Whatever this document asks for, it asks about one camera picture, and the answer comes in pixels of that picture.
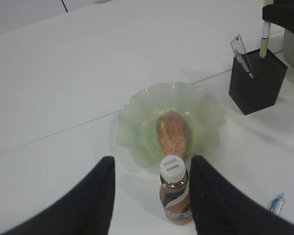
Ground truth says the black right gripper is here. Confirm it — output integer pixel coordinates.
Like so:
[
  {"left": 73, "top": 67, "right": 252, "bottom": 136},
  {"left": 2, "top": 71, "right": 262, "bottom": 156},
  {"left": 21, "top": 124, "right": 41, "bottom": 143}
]
[{"left": 262, "top": 0, "right": 294, "bottom": 34}]

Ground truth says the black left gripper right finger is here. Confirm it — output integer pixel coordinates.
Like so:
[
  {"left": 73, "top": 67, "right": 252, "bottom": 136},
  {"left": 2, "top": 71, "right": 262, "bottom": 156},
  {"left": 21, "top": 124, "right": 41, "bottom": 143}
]
[{"left": 190, "top": 155, "right": 294, "bottom": 235}]

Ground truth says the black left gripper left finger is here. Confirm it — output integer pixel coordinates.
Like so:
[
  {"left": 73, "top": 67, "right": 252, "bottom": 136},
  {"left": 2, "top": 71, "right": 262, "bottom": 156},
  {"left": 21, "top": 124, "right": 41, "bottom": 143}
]
[{"left": 5, "top": 156, "right": 115, "bottom": 235}]

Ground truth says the beige grip pen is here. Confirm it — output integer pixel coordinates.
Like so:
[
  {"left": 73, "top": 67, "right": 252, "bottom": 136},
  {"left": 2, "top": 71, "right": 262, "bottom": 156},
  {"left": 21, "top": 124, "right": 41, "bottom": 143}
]
[{"left": 259, "top": 0, "right": 275, "bottom": 59}]

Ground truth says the Nescafe coffee bottle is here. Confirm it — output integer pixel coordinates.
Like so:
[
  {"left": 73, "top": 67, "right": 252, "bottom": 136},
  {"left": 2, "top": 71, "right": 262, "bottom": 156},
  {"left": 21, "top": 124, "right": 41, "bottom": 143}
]
[{"left": 159, "top": 155, "right": 192, "bottom": 225}]

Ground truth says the blue-grey grip pen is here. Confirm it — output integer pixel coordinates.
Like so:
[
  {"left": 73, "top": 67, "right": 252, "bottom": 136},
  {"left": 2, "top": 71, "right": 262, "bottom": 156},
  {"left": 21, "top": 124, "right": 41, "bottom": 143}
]
[{"left": 268, "top": 193, "right": 286, "bottom": 215}]

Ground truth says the clear plastic ruler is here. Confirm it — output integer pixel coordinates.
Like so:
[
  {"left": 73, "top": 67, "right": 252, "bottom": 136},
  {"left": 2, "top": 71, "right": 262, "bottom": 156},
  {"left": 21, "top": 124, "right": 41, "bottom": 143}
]
[{"left": 230, "top": 34, "right": 255, "bottom": 76}]

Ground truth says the grey grip white pen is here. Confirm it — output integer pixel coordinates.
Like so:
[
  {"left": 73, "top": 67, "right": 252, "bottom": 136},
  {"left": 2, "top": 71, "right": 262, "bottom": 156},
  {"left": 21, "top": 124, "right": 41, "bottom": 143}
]
[{"left": 240, "top": 53, "right": 255, "bottom": 79}]

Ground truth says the sugar-dusted bread roll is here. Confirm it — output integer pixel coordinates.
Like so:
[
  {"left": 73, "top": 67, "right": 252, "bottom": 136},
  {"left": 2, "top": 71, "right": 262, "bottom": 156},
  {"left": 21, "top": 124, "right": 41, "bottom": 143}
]
[{"left": 156, "top": 111, "right": 188, "bottom": 159}]

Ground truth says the green plastic woven basket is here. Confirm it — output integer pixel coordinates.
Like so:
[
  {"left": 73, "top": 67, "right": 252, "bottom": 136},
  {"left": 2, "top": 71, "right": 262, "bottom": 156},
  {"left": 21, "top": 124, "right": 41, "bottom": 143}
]
[{"left": 283, "top": 29, "right": 294, "bottom": 68}]

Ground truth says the green wavy glass plate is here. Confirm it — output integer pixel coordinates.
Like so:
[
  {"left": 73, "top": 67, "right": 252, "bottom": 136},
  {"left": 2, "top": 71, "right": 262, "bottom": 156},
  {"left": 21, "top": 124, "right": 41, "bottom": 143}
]
[{"left": 116, "top": 82, "right": 225, "bottom": 168}]

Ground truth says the black pen holder box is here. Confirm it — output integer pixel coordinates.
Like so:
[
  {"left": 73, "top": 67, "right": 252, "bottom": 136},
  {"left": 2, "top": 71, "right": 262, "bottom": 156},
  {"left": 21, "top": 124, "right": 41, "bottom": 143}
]
[{"left": 229, "top": 49, "right": 288, "bottom": 115}]

